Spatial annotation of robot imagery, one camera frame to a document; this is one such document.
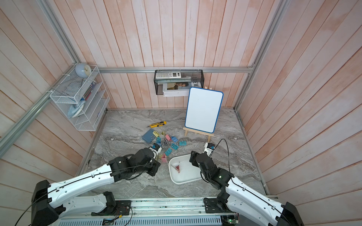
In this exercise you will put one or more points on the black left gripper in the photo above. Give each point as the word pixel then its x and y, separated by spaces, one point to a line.
pixel 156 165

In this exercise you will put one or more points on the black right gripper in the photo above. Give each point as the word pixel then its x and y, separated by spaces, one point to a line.
pixel 195 157

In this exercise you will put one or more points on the teal binder clip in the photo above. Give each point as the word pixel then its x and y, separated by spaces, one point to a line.
pixel 174 146
pixel 168 151

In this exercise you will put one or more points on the white plastic storage box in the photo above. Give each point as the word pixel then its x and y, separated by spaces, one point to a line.
pixel 188 173

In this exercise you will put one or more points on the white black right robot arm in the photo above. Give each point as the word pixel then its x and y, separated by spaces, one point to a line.
pixel 239 198

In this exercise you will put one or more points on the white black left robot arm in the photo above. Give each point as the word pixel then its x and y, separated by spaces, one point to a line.
pixel 47 197

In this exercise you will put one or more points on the yellow binder clip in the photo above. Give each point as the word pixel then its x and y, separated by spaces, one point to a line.
pixel 156 134

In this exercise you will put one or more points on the pink binder clip in pile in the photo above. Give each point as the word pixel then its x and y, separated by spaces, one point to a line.
pixel 168 138

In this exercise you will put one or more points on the yellow black utility knife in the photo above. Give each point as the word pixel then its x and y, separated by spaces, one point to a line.
pixel 157 124

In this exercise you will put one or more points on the magazine with photo cover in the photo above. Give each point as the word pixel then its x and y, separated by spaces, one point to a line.
pixel 179 89

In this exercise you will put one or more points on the white calculator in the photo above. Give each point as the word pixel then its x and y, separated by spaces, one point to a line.
pixel 163 75

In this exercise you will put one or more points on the white blue item in rack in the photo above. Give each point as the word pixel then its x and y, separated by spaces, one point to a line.
pixel 75 109

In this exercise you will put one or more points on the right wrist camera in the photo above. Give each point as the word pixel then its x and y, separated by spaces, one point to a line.
pixel 209 148

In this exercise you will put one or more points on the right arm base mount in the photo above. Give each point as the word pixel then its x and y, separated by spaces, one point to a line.
pixel 217 205

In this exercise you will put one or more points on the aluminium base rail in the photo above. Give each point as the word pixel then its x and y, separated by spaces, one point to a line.
pixel 162 212

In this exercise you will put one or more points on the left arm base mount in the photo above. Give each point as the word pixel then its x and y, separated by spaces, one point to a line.
pixel 113 207

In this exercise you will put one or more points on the white board blue frame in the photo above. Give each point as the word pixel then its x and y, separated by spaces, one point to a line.
pixel 203 109

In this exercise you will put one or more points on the black mesh wall tray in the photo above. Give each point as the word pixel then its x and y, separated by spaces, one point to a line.
pixel 187 76

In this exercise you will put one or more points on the white wire mesh shelf rack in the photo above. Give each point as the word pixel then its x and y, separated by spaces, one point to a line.
pixel 92 90

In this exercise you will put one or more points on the aluminium frame rail back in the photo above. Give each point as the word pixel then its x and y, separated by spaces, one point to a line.
pixel 233 69

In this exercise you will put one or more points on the aluminium frame rail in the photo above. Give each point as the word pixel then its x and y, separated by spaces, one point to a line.
pixel 266 22
pixel 14 133
pixel 233 69

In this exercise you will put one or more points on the aluminium frame rail left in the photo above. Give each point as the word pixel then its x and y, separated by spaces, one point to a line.
pixel 14 133

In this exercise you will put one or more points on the aluminium frame rail right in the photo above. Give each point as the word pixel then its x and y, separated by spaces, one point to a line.
pixel 266 22

